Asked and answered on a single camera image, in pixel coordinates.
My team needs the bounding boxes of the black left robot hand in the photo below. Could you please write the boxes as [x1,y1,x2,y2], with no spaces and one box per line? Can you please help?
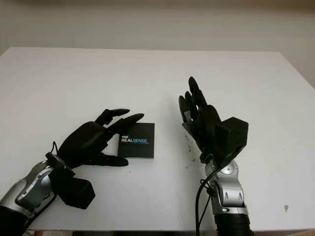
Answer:
[58,108,145,170]

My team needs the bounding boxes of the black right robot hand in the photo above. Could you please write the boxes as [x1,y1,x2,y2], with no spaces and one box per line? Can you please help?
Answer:
[178,76,224,163]

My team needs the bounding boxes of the black RealSense box lid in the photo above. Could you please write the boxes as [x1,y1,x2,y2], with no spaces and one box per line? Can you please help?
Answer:
[117,122,156,159]

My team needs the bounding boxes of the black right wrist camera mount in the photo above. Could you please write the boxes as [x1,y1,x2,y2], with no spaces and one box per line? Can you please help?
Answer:
[215,117,249,168]

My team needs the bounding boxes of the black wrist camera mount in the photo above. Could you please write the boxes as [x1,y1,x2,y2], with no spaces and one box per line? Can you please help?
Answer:
[45,152,96,210]
[215,117,249,168]

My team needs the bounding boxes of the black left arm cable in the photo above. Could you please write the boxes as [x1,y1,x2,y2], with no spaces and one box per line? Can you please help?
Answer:
[50,141,60,156]

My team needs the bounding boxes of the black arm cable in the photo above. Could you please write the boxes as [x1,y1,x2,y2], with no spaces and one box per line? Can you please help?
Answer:
[50,141,60,156]
[195,169,220,236]

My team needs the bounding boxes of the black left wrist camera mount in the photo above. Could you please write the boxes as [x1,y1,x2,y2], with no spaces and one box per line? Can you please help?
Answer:
[45,152,96,210]

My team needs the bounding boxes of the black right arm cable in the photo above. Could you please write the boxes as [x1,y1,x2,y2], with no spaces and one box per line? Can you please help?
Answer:
[195,169,220,236]

